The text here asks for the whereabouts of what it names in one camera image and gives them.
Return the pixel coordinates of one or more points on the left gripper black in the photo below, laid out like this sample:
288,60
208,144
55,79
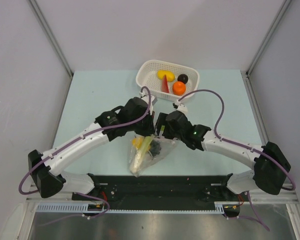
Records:
150,130

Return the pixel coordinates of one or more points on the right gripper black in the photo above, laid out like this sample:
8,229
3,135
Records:
161,121

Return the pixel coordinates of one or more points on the fake green lettuce leaf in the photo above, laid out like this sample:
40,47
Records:
138,156

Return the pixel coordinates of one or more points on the clear zip top bag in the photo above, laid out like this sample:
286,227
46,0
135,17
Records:
167,145

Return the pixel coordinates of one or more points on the orange fake orange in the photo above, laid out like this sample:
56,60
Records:
179,88

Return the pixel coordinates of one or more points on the fake watermelon slice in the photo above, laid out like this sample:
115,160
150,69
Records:
164,85

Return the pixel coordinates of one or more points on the dark purple fake plum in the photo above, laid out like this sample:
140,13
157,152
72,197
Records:
183,78

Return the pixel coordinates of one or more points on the yellow fake lemon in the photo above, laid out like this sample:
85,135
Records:
170,77

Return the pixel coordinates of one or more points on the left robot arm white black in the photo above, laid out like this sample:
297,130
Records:
48,168

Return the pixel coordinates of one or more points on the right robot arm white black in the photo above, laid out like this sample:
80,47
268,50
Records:
267,163

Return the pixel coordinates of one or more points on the yellow fake bell pepper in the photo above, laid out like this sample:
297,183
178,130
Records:
137,142

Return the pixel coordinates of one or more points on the fake black grape bunch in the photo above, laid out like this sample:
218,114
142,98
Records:
155,148

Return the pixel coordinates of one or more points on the white perforated plastic basket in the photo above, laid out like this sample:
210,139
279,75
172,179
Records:
147,76

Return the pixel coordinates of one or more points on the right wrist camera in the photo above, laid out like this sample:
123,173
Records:
178,106

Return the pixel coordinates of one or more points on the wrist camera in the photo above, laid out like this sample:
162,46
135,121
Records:
178,106
148,99

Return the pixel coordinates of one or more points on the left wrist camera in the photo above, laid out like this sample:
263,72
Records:
148,99

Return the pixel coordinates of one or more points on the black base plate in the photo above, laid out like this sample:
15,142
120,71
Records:
162,193

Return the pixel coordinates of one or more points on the white slotted cable duct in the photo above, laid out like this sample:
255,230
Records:
70,208

